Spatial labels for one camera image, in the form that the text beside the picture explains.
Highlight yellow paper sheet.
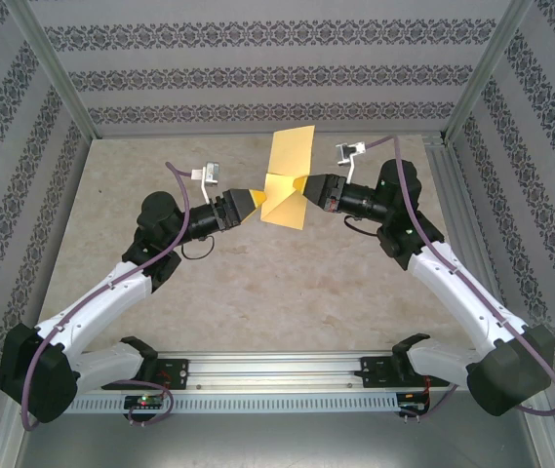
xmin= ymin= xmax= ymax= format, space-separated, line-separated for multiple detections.
xmin=259 ymin=125 xmax=317 ymax=229

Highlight grey metal sheet tray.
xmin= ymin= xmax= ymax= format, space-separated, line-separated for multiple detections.
xmin=11 ymin=392 xmax=555 ymax=468

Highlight right gripper short black cable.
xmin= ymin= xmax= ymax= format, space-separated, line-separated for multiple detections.
xmin=343 ymin=215 xmax=381 ymax=236

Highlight gripper short black cable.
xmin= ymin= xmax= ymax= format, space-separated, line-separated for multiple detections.
xmin=343 ymin=215 xmax=381 ymax=236
xmin=180 ymin=235 xmax=216 ymax=260

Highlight left gripper short black cable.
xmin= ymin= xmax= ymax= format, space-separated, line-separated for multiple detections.
xmin=180 ymin=235 xmax=216 ymax=260

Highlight aluminium side rail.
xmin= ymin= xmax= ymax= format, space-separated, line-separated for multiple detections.
xmin=421 ymin=132 xmax=520 ymax=353

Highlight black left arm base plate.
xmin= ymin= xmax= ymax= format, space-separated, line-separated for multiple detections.
xmin=102 ymin=358 xmax=190 ymax=392

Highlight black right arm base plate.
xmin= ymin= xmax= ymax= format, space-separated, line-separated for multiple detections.
xmin=360 ymin=355 xmax=451 ymax=390

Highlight long aluminium mounting rail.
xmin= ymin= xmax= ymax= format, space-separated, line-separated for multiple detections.
xmin=11 ymin=351 xmax=537 ymax=394

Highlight aluminium frame post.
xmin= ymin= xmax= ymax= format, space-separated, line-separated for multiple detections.
xmin=440 ymin=0 xmax=536 ymax=145
xmin=6 ymin=0 xmax=99 ymax=141

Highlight slotted grey cable duct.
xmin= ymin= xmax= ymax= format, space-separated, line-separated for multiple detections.
xmin=30 ymin=393 xmax=401 ymax=413

